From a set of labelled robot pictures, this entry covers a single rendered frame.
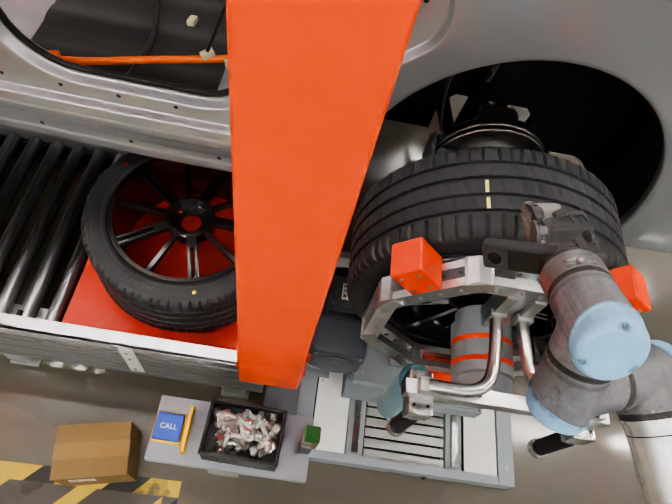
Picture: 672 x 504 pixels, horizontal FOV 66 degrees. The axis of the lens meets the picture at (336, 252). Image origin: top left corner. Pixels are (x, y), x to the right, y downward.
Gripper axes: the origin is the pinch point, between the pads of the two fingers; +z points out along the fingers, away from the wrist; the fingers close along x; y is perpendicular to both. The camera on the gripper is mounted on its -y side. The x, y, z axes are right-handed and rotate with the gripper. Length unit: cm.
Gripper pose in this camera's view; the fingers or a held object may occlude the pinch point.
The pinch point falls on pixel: (522, 209)
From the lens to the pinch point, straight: 99.2
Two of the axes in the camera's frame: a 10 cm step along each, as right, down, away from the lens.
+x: -1.6, -8.3, -5.3
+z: 0.6, -5.5, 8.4
